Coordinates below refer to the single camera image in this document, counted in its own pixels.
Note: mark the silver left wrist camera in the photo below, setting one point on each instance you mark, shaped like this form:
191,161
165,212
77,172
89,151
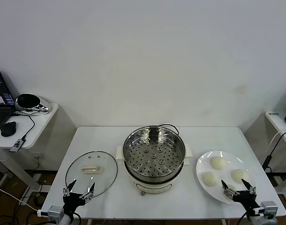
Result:
55,211

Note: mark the black open laptop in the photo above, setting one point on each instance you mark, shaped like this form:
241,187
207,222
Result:
0,93

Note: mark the white steamed baozi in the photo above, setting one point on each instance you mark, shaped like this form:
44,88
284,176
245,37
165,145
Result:
239,175
231,187
217,162
209,179

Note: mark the cream electric cooker base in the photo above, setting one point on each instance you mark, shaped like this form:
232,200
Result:
154,187

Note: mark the round glass pot lid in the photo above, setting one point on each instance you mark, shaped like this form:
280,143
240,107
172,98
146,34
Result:
91,170

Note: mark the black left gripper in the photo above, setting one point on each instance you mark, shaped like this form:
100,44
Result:
72,200

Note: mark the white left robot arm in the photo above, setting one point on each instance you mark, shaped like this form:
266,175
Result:
66,220

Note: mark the dark round floor object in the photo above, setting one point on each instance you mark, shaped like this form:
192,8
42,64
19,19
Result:
38,199

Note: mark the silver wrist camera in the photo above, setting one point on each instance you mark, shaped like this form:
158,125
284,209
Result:
55,211
269,207

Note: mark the small grey usb hub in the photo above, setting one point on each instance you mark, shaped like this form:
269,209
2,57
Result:
17,145

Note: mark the white wall outlet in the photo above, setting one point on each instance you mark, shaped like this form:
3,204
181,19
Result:
37,156

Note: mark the stainless steel steamer basket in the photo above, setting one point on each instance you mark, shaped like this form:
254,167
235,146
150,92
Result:
154,154

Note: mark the white side table with laptop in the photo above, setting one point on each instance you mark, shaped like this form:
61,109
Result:
43,119

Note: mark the black computer mouse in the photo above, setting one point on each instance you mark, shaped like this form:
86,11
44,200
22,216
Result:
8,129

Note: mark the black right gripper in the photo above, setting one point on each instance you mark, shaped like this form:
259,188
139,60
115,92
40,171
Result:
246,200

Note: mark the white round plate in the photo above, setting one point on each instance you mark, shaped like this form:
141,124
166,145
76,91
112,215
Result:
234,161

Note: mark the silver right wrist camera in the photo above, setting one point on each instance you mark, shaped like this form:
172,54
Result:
269,207

